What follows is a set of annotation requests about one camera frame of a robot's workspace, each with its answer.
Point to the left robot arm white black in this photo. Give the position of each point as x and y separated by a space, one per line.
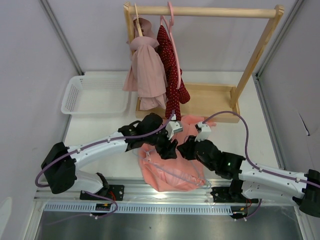
62 166

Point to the wooden clothes rack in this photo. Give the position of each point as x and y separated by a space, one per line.
214 92

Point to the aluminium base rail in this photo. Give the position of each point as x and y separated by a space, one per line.
135 189

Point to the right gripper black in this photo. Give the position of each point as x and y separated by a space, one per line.
186 148

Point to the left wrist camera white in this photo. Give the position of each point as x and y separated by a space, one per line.
172 128

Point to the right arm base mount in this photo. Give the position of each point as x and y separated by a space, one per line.
223 194

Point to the salmon pink skirt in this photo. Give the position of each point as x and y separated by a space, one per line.
170 175

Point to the pink plastic hanger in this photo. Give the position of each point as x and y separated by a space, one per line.
169 24

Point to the wooden hanger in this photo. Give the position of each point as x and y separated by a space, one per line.
139 32

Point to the red polka dot garment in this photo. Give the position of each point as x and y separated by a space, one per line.
175 96

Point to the white slotted cable duct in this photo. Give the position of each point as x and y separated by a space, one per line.
135 208

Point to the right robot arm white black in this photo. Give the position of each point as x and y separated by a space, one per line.
262 172

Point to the white plastic basket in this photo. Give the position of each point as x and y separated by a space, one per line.
100 94

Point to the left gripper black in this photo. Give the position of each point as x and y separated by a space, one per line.
167 150

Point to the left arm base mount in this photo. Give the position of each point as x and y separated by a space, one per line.
110 193

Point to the dusty pink hanging garment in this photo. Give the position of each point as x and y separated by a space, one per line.
146 75

